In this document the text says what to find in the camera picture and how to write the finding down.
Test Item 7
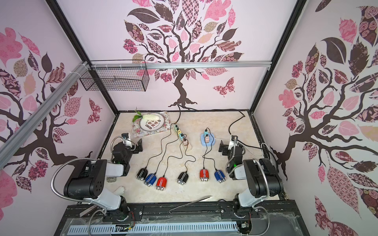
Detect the red shaver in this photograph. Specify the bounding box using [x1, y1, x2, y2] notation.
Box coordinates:
[199, 168, 209, 182]
[156, 177, 167, 191]

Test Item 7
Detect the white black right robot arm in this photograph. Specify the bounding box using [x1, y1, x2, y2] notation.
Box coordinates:
[219, 135, 284, 210]

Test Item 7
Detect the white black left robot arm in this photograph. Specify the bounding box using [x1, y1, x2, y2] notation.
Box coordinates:
[50, 133, 143, 222]

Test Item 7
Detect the black shaver far left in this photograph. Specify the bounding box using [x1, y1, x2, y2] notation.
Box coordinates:
[136, 168, 148, 181]

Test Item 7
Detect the black shaver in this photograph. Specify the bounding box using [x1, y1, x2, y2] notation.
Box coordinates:
[177, 172, 189, 185]
[136, 168, 148, 181]

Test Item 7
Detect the blue shaver right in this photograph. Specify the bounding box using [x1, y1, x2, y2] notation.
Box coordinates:
[215, 170, 226, 183]

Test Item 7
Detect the blue shaver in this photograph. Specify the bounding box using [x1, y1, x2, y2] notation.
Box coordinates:
[215, 170, 226, 183]
[144, 173, 157, 187]

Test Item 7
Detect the blue shaver left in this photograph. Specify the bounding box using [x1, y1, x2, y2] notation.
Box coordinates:
[144, 173, 157, 187]

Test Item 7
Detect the black shaver middle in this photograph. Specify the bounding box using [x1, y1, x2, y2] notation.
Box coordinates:
[177, 172, 189, 185]

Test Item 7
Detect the floral placemat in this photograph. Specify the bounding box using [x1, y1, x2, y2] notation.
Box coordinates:
[132, 111, 171, 138]

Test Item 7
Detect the white patterned plate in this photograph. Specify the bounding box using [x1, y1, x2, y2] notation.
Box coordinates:
[138, 113, 165, 132]

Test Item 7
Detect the light blue round socket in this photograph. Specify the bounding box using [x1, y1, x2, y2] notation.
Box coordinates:
[200, 132, 216, 147]

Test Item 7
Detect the white flower with leaves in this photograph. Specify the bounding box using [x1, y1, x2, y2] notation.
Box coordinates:
[132, 110, 160, 122]

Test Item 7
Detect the glass spice jar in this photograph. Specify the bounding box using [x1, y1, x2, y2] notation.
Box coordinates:
[106, 176, 117, 183]

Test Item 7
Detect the white power strip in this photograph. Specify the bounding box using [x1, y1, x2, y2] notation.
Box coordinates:
[172, 124, 190, 148]

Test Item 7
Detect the black socket power cord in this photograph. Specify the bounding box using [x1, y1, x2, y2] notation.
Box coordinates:
[228, 110, 266, 151]

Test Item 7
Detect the black middle shaver cable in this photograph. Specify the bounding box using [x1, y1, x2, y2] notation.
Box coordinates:
[182, 141, 197, 174]

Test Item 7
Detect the black power strip cord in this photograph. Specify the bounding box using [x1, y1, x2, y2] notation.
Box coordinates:
[176, 104, 198, 125]

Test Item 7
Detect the black wire basket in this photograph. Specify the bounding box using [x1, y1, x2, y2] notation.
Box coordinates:
[80, 59, 150, 92]

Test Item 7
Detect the white slotted cable duct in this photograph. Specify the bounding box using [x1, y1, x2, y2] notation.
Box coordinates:
[66, 221, 238, 236]

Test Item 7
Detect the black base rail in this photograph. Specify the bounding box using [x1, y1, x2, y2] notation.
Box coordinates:
[58, 200, 300, 229]

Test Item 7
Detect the aluminium rail back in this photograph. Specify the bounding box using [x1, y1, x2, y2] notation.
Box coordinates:
[91, 61, 272, 69]

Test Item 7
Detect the aluminium rail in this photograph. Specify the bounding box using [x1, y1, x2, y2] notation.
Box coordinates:
[91, 61, 272, 69]
[1, 61, 90, 169]

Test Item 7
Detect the aluminium rail left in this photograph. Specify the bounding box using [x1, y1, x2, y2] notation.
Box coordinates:
[1, 61, 90, 169]

